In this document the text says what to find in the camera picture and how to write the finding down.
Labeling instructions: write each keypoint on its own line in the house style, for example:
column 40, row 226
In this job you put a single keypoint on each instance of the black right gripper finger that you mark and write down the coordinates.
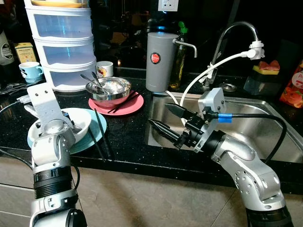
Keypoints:
column 165, row 130
column 180, row 112

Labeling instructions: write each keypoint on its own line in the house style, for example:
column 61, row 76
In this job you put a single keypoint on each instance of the white bowl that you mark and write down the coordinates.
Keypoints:
column 80, row 120

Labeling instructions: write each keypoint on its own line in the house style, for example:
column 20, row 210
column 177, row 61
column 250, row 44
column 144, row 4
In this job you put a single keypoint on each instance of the light blue plate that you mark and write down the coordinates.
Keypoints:
column 97, row 130

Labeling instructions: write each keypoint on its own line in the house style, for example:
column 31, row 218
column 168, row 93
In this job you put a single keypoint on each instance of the pink plate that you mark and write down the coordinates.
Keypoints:
column 130, row 106

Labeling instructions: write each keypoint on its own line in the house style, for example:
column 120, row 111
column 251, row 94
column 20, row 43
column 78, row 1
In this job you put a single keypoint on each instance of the stainless steel bowl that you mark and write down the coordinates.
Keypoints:
column 113, row 87

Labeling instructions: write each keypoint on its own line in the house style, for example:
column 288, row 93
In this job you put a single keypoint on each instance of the black chopstick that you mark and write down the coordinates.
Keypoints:
column 129, row 105
column 95, row 146
column 102, row 135
column 124, row 101

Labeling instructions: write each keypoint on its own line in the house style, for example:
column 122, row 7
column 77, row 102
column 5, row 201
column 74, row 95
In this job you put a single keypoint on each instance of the green capped oil bottle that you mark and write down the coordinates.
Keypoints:
column 178, row 66

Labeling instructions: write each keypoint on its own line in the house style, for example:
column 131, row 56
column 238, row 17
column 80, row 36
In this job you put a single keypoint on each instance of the grey water filter jug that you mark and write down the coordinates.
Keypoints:
column 158, row 71

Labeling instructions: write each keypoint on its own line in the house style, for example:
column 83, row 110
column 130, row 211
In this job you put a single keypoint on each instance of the steel spoon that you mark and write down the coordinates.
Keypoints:
column 96, row 78
column 90, row 81

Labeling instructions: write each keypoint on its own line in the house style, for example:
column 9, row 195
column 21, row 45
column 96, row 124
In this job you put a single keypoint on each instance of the white knotted tie strip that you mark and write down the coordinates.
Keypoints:
column 213, row 72

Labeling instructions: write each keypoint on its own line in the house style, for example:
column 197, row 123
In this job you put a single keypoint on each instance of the round chrome counter fitting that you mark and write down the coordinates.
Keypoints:
column 228, row 87

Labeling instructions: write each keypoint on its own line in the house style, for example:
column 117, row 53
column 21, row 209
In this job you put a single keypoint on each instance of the stainless steel sink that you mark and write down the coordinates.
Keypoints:
column 255, row 137

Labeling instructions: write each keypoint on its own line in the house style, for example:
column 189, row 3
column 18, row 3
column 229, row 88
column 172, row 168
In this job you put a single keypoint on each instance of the white printed mug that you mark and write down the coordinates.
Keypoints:
column 105, row 71

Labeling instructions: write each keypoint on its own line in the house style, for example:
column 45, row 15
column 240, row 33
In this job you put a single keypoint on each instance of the light blue mug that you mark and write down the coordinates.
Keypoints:
column 32, row 72

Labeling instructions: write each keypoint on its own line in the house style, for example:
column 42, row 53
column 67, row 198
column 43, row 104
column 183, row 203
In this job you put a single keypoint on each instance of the chrome gooseneck faucet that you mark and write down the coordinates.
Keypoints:
column 218, row 47

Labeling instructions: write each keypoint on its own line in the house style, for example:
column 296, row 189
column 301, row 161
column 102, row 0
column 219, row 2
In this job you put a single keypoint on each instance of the white plastic drawer tower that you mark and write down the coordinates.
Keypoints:
column 61, row 52

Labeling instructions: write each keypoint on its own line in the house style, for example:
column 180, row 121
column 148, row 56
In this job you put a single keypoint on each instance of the orange soap pump bottle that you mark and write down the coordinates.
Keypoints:
column 293, row 90

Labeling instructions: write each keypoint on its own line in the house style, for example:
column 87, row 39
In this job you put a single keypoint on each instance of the black sponge holder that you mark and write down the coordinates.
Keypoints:
column 260, row 86

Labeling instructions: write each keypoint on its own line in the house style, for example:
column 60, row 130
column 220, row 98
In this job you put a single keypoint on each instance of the yellow box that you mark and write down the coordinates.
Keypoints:
column 26, row 51

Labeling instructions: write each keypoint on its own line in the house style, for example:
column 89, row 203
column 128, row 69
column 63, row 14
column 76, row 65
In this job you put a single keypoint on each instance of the yellow and red sponge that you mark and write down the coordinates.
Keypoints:
column 266, row 70

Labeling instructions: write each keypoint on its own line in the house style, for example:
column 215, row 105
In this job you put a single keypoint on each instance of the white faucet diverter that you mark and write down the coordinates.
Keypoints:
column 256, row 49

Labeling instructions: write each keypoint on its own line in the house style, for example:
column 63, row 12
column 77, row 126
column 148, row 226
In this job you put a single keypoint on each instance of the dark bottle white label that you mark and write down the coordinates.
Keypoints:
column 5, row 49

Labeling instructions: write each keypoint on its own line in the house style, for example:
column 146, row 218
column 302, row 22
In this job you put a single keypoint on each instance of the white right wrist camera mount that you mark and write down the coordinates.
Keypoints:
column 213, row 100

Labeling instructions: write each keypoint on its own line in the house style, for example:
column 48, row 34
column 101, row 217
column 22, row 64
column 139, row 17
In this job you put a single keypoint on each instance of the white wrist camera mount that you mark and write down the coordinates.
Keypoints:
column 213, row 100
column 43, row 101

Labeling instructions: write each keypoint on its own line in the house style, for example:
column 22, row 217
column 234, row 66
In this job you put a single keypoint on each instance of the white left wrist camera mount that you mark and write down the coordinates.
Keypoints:
column 43, row 101

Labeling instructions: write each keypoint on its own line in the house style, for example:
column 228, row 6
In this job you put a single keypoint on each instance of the white wall socket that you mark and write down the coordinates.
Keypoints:
column 169, row 4

